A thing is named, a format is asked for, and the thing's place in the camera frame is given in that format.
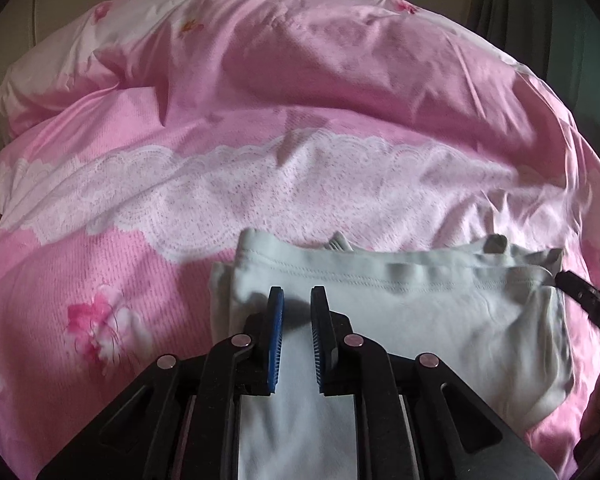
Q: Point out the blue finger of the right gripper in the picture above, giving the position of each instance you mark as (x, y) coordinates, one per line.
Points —
(582, 292)

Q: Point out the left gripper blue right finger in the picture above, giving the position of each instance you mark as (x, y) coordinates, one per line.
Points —
(321, 323)

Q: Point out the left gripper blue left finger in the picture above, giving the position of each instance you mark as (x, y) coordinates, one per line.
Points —
(274, 324)

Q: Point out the light blue long-sleeve shirt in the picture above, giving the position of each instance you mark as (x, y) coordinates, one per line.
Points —
(489, 310)

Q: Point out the pink floral duvet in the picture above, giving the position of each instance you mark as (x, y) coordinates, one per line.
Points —
(148, 135)

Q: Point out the dark green curtain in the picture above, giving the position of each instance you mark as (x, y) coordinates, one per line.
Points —
(558, 39)

